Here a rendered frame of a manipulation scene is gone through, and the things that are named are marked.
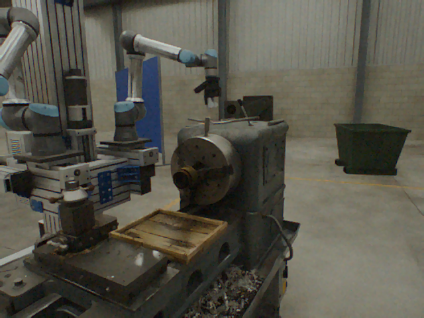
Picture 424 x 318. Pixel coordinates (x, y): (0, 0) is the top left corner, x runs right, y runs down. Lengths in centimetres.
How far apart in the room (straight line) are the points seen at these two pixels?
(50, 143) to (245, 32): 1089
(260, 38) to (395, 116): 536
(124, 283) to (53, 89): 121
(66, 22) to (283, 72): 1004
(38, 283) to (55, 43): 121
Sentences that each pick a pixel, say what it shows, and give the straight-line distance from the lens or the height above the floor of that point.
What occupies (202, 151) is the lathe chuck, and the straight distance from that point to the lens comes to 129.
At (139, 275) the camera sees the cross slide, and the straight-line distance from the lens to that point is 80.
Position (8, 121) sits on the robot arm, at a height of 132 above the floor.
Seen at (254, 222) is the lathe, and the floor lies 81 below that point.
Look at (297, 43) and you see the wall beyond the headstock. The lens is 1152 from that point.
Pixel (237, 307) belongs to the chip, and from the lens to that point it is 132.
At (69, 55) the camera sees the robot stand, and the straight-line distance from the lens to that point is 183.
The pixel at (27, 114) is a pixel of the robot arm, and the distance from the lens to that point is 155.
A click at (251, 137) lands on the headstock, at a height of 122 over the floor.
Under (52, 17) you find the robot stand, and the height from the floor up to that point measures 182.
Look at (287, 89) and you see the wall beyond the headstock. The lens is 1137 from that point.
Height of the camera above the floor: 140
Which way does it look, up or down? 12 degrees down
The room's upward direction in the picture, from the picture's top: 1 degrees counter-clockwise
